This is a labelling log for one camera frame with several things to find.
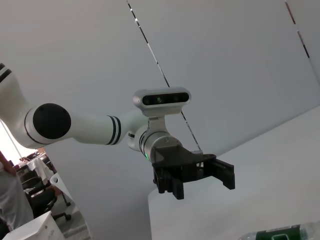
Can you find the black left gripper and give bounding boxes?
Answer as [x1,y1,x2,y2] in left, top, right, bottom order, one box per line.
[151,142,236,201]

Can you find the clear green-label water bottle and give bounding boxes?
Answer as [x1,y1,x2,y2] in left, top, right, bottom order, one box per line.
[237,221,320,240]

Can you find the cluttered background desk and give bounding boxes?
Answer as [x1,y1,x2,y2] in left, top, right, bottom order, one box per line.
[17,149,55,181]

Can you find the black office chair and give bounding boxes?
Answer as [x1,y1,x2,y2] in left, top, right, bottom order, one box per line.
[21,174,73,221]

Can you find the white cabinet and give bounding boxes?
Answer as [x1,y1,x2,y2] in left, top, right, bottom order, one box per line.
[0,211,66,240]

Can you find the person in white shirt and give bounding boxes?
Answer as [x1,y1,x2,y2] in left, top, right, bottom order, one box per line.
[0,149,35,232]

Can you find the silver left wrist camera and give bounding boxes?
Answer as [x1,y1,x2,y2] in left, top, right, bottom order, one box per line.
[132,86,192,135]

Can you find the white triangular bracket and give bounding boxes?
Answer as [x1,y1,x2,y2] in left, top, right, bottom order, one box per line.
[49,172,76,204]

